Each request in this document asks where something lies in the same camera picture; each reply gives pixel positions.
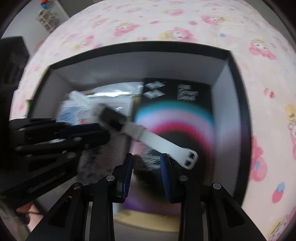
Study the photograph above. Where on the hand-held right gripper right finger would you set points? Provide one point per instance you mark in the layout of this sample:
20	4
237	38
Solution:
165	176

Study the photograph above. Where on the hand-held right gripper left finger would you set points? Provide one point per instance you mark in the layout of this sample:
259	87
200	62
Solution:
126	176

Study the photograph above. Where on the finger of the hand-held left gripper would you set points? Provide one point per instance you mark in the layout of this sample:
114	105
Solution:
81	129
69	144

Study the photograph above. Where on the cartoon comic book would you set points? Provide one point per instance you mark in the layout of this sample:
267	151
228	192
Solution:
76	113

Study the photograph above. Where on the white smartwatch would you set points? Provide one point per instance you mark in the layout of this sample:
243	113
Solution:
148	136

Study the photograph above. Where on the black rainbow print box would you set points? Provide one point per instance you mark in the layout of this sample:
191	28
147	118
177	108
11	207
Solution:
185	104

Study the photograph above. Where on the black cardboard box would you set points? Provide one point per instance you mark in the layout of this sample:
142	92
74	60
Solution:
242	139

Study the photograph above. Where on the yellow flat package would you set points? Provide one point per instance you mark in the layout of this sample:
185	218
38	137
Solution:
150	227

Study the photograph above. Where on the white shelf rack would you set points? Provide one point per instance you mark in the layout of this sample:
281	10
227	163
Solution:
48	18

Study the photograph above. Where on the pink printed blanket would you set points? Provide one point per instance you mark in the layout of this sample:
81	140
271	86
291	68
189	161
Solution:
266	92

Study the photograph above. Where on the red blue wall toy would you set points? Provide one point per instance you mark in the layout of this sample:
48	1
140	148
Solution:
46	1

